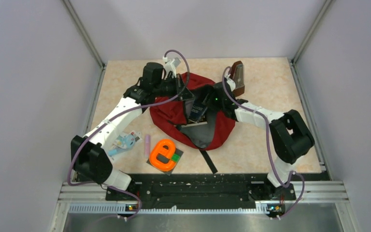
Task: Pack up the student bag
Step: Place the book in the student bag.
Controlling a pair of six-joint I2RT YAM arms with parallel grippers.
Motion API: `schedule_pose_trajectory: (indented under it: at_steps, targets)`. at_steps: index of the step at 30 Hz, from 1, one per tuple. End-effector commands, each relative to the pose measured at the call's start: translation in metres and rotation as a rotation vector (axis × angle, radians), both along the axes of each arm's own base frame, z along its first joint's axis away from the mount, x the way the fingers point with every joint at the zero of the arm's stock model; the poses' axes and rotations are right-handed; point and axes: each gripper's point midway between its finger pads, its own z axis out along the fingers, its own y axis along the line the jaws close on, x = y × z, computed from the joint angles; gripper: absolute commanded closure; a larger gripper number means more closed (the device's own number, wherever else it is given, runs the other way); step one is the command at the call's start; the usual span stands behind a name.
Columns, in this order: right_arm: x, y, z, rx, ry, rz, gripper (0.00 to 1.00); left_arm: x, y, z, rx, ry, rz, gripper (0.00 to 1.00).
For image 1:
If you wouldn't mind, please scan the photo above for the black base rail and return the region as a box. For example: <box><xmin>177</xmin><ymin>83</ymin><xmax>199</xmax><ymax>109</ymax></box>
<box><xmin>100</xmin><ymin>174</ymin><xmax>308</xmax><ymax>210</ymax></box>

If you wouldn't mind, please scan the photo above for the aluminium frame post left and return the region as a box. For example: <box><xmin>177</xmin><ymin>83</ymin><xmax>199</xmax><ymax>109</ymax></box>
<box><xmin>60</xmin><ymin>0</ymin><xmax>106</xmax><ymax>69</ymax></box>

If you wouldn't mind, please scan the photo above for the pink eraser stick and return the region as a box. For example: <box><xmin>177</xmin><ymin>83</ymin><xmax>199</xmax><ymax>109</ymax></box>
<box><xmin>144</xmin><ymin>134</ymin><xmax>151</xmax><ymax>158</ymax></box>

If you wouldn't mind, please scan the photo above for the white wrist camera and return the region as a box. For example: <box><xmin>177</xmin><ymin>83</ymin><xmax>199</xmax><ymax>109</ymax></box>
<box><xmin>224</xmin><ymin>74</ymin><xmax>236</xmax><ymax>92</ymax></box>
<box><xmin>162</xmin><ymin>57</ymin><xmax>181</xmax><ymax>78</ymax></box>

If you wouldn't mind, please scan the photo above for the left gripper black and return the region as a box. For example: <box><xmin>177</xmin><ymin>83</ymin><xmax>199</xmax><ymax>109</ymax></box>
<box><xmin>153</xmin><ymin>73</ymin><xmax>195</xmax><ymax>102</ymax></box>

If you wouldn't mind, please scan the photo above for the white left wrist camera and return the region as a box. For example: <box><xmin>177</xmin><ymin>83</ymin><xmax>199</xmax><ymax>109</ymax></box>
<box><xmin>162</xmin><ymin>57</ymin><xmax>181</xmax><ymax>78</ymax></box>

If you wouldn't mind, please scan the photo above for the orange plastic letter toy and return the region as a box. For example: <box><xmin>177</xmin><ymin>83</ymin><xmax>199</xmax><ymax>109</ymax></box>
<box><xmin>149</xmin><ymin>139</ymin><xmax>176</xmax><ymax>172</ymax></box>

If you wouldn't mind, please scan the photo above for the aluminium frame post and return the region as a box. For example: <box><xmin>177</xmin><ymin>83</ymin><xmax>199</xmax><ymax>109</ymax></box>
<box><xmin>291</xmin><ymin>0</ymin><xmax>335</xmax><ymax>66</ymax></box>
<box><xmin>60</xmin><ymin>0</ymin><xmax>106</xmax><ymax>69</ymax></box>

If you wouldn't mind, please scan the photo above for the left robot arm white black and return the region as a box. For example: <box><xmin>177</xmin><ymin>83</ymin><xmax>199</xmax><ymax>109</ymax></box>
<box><xmin>71</xmin><ymin>58</ymin><xmax>188</xmax><ymax>200</ymax></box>

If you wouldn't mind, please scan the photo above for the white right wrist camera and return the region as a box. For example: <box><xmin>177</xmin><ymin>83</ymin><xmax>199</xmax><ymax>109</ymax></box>
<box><xmin>224</xmin><ymin>74</ymin><xmax>236</xmax><ymax>92</ymax></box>

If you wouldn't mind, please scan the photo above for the dark blue paperback book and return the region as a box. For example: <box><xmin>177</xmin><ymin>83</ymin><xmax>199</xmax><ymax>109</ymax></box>
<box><xmin>180</xmin><ymin>100</ymin><xmax>208</xmax><ymax>128</ymax></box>

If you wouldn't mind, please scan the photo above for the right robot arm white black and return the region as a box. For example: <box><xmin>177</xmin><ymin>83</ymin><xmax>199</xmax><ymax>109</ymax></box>
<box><xmin>206</xmin><ymin>82</ymin><xmax>315</xmax><ymax>199</ymax></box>

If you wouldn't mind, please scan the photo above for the light blue blister pack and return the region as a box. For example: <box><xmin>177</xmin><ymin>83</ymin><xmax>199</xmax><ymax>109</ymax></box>
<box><xmin>113</xmin><ymin>130</ymin><xmax>142</xmax><ymax>150</ymax></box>

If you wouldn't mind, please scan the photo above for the brown wooden metronome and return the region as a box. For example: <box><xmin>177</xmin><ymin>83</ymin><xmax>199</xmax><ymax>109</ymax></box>
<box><xmin>230</xmin><ymin>60</ymin><xmax>245</xmax><ymax>97</ymax></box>

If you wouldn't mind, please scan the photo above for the green toy block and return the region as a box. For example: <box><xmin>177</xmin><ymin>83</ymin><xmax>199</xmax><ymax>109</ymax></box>
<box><xmin>171</xmin><ymin>153</ymin><xmax>181</xmax><ymax>162</ymax></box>

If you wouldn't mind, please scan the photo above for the red backpack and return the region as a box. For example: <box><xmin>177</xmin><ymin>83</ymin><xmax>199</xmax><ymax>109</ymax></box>
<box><xmin>149</xmin><ymin>73</ymin><xmax>235</xmax><ymax>174</ymax></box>

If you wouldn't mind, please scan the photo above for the aluminium frame post right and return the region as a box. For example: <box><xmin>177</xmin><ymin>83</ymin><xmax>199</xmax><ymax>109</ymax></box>
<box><xmin>291</xmin><ymin>0</ymin><xmax>335</xmax><ymax>66</ymax></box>

